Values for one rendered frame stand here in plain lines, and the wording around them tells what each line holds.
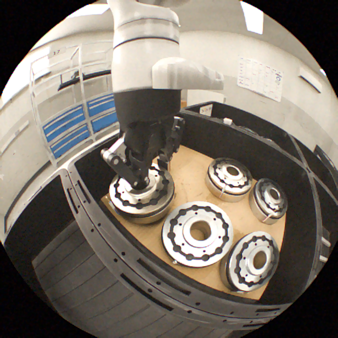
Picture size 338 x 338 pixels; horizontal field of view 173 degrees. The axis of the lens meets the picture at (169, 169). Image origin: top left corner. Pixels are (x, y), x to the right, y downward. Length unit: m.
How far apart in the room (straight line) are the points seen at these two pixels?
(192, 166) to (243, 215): 0.16
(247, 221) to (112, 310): 0.28
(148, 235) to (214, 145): 0.25
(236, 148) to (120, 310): 0.39
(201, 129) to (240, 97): 2.99
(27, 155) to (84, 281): 2.82
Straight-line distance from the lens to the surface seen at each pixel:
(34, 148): 2.90
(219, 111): 0.60
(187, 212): 0.18
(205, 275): 0.20
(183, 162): 0.30
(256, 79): 3.28
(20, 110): 2.91
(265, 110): 3.32
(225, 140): 0.30
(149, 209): 0.16
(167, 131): 0.15
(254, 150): 0.29
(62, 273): 0.28
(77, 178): 0.17
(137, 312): 0.21
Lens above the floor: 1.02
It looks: 43 degrees down
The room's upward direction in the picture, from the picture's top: straight up
